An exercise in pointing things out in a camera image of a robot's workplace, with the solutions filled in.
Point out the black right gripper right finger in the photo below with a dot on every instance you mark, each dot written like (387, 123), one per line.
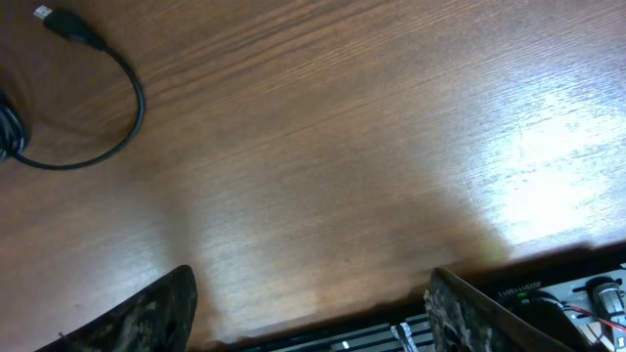
(462, 318)

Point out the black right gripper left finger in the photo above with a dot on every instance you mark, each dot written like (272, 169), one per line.
(158, 318)

